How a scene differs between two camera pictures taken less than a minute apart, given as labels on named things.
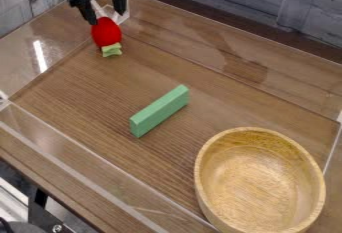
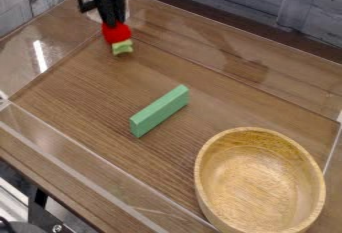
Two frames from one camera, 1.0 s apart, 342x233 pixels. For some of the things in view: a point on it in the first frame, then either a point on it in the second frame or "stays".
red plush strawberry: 105,34 -> 117,35
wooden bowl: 259,182 stays
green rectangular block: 170,104 stays
